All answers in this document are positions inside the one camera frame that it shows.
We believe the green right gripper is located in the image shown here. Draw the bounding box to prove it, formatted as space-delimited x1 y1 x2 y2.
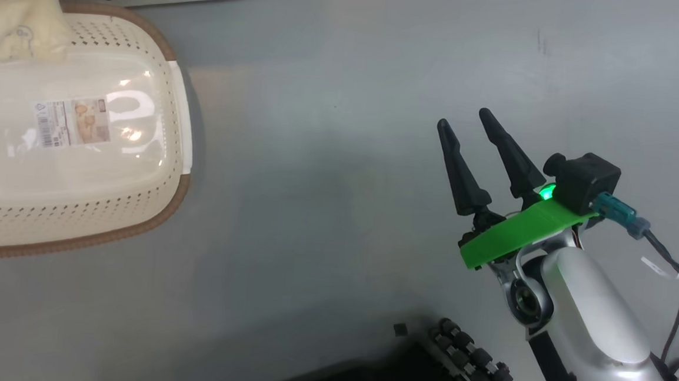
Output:
428 105 608 279

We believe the cream perforated basket brown rim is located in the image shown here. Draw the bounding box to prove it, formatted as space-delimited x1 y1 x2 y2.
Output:
0 0 202 273

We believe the printed product label sticker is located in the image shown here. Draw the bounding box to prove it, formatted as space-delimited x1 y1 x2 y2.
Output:
32 94 114 152

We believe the right camera cable teal plug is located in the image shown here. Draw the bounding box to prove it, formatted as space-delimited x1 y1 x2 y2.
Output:
583 191 679 365

